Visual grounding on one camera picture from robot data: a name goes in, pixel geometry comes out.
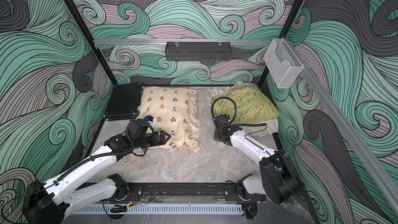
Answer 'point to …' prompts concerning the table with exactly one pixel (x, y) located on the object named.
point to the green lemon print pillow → (246, 106)
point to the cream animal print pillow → (174, 110)
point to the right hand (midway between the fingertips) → (219, 135)
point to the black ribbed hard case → (124, 101)
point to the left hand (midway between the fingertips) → (165, 136)
